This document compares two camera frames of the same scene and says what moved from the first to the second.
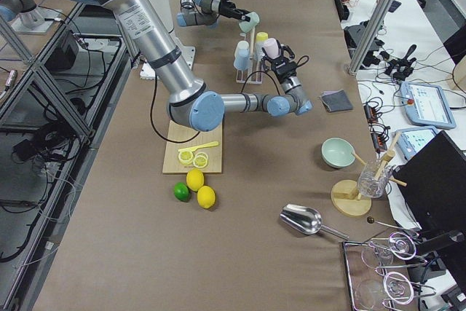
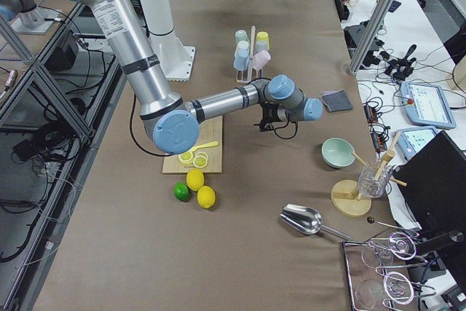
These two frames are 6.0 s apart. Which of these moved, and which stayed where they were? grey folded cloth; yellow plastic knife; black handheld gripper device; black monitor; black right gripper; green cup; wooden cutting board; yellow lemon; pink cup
Moved: black right gripper; green cup; pink cup
Stayed: black monitor; wooden cutting board; black handheld gripper device; grey folded cloth; yellow plastic knife; yellow lemon
